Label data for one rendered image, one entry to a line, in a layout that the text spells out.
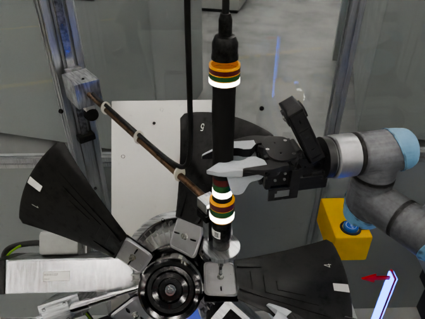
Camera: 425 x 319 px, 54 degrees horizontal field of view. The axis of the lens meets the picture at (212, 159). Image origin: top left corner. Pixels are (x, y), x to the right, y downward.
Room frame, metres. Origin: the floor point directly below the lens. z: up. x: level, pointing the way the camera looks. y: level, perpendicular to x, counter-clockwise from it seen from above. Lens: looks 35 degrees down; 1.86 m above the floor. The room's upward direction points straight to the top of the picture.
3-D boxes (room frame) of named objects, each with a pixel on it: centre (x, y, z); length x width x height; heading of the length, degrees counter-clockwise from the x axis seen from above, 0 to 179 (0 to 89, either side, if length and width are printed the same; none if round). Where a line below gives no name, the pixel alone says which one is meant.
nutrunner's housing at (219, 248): (0.54, -0.02, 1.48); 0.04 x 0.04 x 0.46
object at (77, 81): (1.04, 0.36, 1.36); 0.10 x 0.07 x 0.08; 37
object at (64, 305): (0.53, 0.33, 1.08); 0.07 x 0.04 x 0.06; 102
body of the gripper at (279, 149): (0.56, -0.14, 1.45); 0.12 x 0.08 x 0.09; 102
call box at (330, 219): (0.84, -0.37, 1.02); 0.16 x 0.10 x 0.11; 2
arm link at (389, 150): (0.59, -0.29, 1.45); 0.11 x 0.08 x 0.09; 102
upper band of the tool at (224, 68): (0.54, -0.02, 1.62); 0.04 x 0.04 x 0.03
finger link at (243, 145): (0.57, -0.03, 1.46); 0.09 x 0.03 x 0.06; 93
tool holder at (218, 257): (0.54, -0.01, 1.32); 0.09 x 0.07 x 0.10; 37
